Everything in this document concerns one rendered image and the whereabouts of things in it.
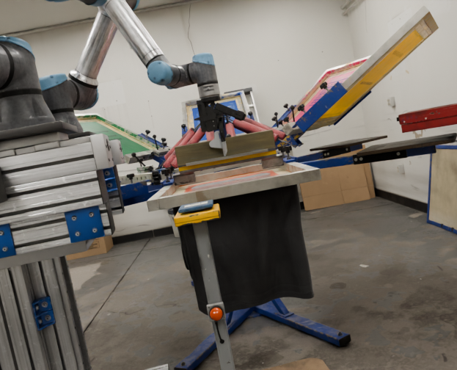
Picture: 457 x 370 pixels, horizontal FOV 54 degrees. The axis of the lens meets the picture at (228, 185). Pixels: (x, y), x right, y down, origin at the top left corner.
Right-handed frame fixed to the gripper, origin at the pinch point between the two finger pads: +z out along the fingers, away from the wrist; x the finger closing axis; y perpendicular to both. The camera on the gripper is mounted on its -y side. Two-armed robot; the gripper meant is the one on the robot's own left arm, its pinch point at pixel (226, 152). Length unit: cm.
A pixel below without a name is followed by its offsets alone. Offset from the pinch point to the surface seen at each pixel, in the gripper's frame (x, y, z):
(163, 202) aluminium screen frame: 14.6, 23.7, 12.3
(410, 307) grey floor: -86, -90, 109
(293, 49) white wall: -458, -120, -107
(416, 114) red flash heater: -51, -92, 0
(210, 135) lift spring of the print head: -105, 6, -8
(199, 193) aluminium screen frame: 14.6, 11.2, 11.4
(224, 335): 34, 11, 52
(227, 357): 34, 11, 59
